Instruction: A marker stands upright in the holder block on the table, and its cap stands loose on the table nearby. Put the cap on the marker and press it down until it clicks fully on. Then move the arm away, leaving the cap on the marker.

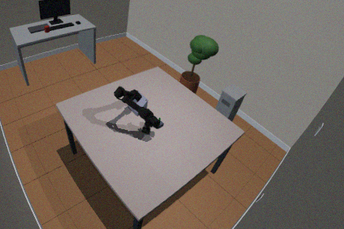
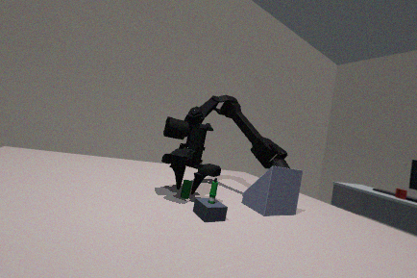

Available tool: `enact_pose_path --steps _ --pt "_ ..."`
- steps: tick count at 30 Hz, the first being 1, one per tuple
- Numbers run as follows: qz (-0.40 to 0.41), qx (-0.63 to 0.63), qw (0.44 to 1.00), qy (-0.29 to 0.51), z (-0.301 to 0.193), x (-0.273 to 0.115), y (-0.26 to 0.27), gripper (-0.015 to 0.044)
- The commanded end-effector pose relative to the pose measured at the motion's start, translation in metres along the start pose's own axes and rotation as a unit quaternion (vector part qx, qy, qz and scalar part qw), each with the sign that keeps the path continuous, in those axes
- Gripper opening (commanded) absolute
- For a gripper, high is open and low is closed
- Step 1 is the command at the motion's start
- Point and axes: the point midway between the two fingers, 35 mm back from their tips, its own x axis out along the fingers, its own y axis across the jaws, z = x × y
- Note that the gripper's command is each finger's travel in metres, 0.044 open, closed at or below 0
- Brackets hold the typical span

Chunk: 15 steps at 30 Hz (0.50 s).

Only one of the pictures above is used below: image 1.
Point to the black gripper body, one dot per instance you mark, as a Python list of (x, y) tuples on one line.
[(146, 129)]

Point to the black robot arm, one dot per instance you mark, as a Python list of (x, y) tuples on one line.
[(129, 97)]

